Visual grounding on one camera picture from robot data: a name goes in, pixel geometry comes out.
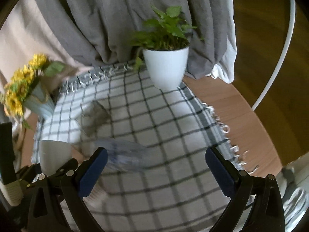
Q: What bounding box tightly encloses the white frosted cup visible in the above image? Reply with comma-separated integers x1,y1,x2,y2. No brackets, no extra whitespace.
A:
39,140,72,171

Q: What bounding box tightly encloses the smoky grey glass cup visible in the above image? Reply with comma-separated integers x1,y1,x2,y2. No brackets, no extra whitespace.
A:
74,101,111,136

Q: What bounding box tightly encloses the light blue ribbed vase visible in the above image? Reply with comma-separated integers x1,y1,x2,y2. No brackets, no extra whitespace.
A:
23,82,55,119

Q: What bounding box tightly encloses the yellow sunflower bouquet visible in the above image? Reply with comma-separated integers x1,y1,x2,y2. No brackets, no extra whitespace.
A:
1,53,65,128

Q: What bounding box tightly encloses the checkered white black tablecloth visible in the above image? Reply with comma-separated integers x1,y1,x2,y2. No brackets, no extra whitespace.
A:
34,65,240,231

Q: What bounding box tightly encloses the grey curtain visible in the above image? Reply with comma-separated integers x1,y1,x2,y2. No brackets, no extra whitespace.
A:
35,0,237,83

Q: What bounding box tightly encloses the white plant pot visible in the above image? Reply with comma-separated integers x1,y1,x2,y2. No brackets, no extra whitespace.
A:
143,47,189,91

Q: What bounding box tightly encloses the white chair frame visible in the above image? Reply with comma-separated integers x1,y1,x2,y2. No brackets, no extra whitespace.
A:
251,0,296,111

